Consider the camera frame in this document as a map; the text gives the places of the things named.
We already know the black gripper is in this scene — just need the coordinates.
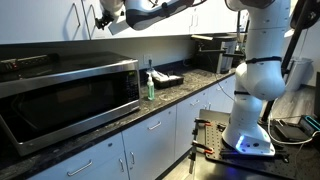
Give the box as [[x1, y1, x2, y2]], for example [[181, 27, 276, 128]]
[[94, 9, 116, 31]]

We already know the green pump sanitizer bottle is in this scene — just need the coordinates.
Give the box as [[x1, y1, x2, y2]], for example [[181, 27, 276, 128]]
[[146, 73, 156, 102]]

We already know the black steel microwave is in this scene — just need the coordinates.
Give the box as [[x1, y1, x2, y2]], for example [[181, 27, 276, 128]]
[[0, 50, 143, 158]]

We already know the white packets pile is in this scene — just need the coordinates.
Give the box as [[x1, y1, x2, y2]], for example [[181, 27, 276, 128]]
[[145, 68, 172, 83]]

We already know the black power strip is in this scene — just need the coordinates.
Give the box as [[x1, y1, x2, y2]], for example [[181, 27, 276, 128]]
[[0, 53, 61, 75]]

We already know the black tray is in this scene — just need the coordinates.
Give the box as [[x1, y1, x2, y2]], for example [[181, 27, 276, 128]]
[[152, 71, 185, 90]]

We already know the black coffee machine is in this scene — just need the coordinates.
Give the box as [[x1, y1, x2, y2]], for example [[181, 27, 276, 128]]
[[190, 34, 246, 75]]

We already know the orange black clamp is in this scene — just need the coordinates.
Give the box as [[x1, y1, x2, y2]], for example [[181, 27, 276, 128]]
[[190, 139, 215, 156], [194, 117, 213, 128]]

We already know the black tripod stand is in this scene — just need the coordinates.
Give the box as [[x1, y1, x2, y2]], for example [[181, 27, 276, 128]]
[[259, 0, 320, 124]]

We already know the white waste bin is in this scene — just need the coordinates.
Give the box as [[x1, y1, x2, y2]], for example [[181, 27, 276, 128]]
[[285, 56, 315, 93]]

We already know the black perforated robot table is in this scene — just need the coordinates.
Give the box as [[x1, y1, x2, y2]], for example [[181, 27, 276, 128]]
[[190, 108, 320, 180]]

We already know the flat black device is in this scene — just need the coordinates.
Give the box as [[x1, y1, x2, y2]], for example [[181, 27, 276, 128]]
[[273, 123, 313, 143]]

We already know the black box with teal edge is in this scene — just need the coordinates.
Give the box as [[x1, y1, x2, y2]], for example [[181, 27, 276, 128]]
[[298, 114, 320, 137]]

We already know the white wall outlet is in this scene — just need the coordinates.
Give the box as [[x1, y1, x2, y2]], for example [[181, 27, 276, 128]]
[[143, 53, 154, 66]]

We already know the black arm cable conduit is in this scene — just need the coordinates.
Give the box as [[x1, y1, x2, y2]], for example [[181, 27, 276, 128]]
[[146, 0, 208, 10]]

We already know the white cable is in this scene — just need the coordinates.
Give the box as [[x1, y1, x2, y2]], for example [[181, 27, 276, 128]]
[[265, 98, 320, 147]]

